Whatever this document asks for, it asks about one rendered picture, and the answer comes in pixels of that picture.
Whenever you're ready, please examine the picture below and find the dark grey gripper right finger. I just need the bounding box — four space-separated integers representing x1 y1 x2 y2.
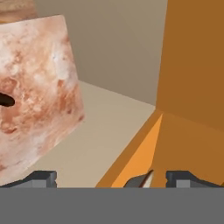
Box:
165 170 223 189

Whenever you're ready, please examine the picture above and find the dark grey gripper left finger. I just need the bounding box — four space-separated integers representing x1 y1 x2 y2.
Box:
2 170 58 189

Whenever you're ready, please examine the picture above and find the grey and white bowl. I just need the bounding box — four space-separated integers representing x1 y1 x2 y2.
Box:
123 169 155 189

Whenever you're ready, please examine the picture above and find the pink marbled counter block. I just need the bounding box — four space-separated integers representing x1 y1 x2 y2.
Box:
0 0 86 187

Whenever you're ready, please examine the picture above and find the orange wooden cupboard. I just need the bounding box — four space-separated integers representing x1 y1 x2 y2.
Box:
95 0 224 189

